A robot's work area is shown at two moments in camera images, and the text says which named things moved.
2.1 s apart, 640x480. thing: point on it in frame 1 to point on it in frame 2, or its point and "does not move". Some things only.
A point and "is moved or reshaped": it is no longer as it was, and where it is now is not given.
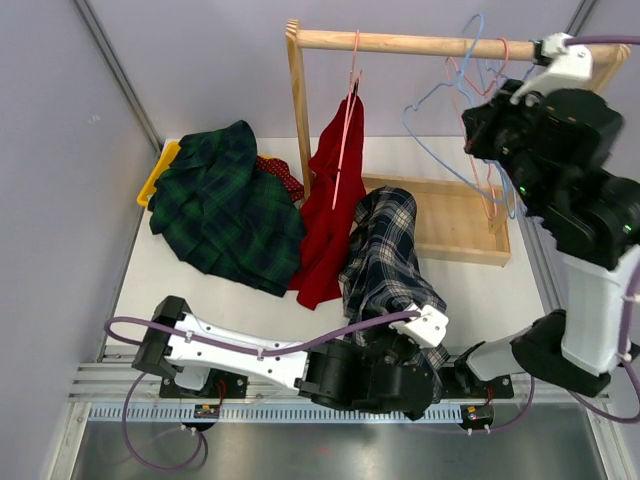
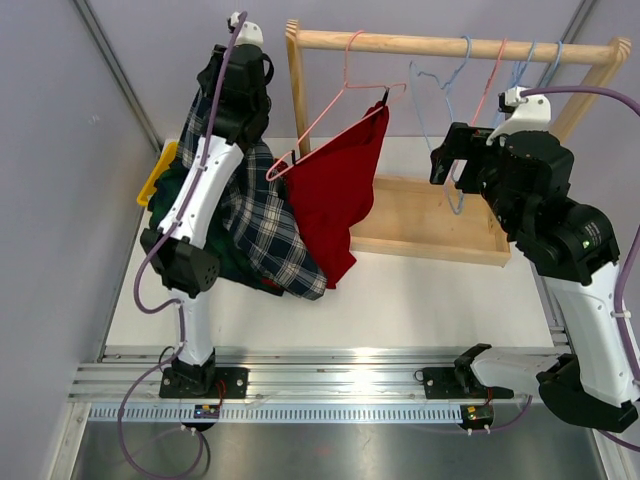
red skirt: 338,183 is moved or reshaped
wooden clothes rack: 453,222 does not move
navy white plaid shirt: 383,273 to 257,212
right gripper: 484,121 to 469,144
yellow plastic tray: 166,160 does not move
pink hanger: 356,85 to 270,177
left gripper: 412,347 to 206,77
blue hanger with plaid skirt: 440,83 to 447,93
